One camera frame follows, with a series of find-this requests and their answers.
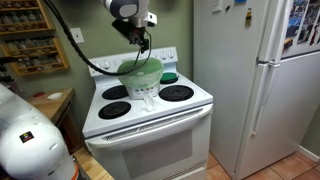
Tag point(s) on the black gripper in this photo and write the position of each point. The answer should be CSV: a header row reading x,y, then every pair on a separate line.
x,y
134,35

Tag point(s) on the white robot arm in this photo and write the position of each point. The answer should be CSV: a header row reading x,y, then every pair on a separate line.
x,y
31,146

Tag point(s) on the crumpled white plastic bag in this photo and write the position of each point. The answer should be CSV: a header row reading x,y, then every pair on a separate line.
x,y
149,103

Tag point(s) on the white refrigerator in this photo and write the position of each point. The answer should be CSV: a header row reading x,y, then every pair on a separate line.
x,y
264,79

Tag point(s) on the wooden spice rack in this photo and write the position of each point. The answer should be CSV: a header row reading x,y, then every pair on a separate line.
x,y
29,36

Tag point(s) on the white light switch plate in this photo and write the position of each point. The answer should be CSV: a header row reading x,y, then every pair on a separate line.
x,y
77,35

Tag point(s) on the white electric stove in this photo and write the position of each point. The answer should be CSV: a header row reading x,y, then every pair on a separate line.
x,y
171,142

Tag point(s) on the small white dish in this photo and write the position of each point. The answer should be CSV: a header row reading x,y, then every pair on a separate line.
x,y
55,96

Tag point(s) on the yellow fridge magnet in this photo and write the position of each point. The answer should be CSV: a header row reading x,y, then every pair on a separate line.
x,y
248,18

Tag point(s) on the white bin with green lid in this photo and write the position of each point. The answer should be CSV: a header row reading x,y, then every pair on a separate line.
x,y
141,78

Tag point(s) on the wooden side table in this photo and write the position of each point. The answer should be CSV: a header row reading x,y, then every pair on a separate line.
x,y
55,110

